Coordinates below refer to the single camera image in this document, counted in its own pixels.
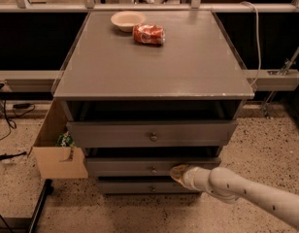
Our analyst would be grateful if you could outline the grey top drawer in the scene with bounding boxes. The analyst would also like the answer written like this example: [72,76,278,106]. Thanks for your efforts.
[65,100,239,149]

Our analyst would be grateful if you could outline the white cable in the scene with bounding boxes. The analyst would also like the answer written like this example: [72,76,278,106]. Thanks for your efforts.
[240,1,262,88]

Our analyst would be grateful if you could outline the green snack bag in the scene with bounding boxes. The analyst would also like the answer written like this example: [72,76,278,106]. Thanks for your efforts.
[56,132,75,148]

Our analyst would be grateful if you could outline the black metal frame base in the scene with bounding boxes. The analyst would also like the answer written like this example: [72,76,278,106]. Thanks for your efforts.
[0,179,53,233]

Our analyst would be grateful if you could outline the grey drawer cabinet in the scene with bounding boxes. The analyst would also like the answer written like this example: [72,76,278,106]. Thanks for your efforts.
[50,10,255,196]

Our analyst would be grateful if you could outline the black power adapter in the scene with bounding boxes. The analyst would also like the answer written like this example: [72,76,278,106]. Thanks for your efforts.
[13,103,31,110]

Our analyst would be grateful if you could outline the beige bowl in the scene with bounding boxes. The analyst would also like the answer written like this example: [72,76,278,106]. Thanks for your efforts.
[111,11,146,33]

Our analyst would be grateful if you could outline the black cable on floor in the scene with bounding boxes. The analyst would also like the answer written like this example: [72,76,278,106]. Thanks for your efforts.
[0,83,37,145]

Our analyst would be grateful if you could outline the grey bottom drawer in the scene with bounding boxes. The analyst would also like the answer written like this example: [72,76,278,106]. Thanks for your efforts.
[96,176,193,194]

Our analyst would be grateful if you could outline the cardboard box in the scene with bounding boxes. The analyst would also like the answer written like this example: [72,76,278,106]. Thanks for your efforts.
[32,101,88,179]

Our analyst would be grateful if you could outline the crushed red soda can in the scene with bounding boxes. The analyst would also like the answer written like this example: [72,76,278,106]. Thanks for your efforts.
[133,24,165,46]

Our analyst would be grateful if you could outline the grey drawer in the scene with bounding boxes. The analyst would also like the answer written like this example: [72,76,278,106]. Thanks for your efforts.
[96,176,193,194]
[85,147,220,177]
[65,100,239,149]

